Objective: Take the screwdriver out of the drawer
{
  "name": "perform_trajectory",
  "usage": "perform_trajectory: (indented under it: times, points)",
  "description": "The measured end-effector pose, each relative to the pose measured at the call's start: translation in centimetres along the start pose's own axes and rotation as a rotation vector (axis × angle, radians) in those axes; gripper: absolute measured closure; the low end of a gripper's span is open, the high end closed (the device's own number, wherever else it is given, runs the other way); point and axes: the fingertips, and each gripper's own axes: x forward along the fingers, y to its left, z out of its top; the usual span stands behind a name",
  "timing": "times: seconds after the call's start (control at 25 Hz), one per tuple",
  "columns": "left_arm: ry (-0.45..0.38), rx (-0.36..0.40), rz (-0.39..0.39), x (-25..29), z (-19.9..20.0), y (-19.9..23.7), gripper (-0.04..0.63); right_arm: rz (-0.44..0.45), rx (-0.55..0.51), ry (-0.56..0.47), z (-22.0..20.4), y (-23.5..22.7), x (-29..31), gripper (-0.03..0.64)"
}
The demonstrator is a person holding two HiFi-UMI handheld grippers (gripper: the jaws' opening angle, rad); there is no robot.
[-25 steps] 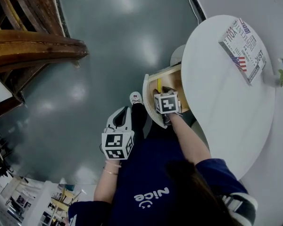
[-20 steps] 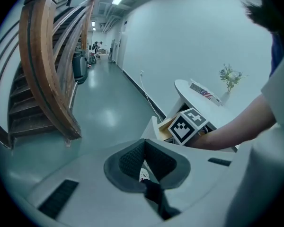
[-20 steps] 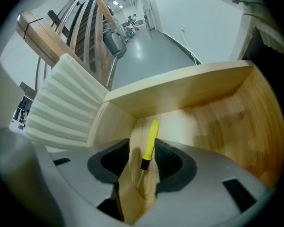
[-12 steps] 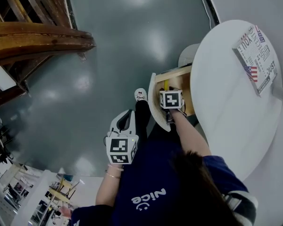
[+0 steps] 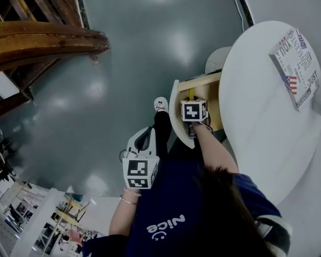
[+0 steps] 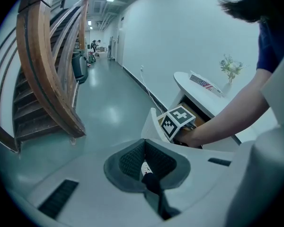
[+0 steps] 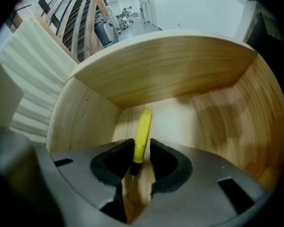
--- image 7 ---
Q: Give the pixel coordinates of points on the yellow item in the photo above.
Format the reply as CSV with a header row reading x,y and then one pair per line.
x,y
143,133

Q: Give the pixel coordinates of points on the wooden drawer with white front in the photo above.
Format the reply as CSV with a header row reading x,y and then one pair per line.
x,y
170,74

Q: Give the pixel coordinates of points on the black bin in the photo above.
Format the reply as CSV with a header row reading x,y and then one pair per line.
x,y
104,33

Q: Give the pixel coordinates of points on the wooden staircase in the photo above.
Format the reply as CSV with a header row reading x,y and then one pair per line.
x,y
82,20

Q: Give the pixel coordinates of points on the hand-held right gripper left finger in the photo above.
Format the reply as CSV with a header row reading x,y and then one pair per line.
x,y
85,174

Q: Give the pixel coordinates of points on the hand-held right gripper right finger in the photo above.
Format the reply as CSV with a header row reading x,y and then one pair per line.
x,y
198,181

